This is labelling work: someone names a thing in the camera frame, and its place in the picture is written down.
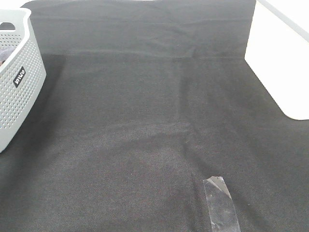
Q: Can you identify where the white plastic storage bin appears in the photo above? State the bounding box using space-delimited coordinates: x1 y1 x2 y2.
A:
244 0 309 120

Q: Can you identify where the grey cloth in basket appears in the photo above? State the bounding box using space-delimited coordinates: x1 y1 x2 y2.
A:
0 46 15 66

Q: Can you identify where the grey perforated laundry basket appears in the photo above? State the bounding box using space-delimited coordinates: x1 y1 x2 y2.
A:
0 8 46 151

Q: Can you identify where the clear adhesive tape strip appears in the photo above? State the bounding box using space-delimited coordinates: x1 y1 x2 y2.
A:
203 176 241 232

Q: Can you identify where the black fabric table cover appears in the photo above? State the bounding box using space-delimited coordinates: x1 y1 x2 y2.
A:
0 0 309 232

